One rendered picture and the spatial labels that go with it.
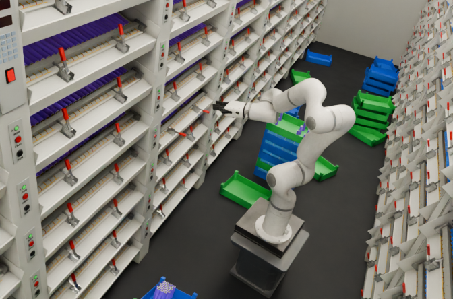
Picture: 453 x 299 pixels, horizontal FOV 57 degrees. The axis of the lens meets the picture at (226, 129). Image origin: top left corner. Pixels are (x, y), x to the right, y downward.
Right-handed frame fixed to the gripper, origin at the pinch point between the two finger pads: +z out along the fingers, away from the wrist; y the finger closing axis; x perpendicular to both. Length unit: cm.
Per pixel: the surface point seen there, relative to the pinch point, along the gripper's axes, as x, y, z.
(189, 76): 13.4, 1.1, 16.1
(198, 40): 32.2, 2.5, 10.4
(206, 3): 50, 4, 6
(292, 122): -44, 78, -21
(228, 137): -63, 74, 26
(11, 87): 54, -112, 1
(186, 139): -25.7, 2.5, 21.2
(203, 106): -8.5, 13.2, 14.5
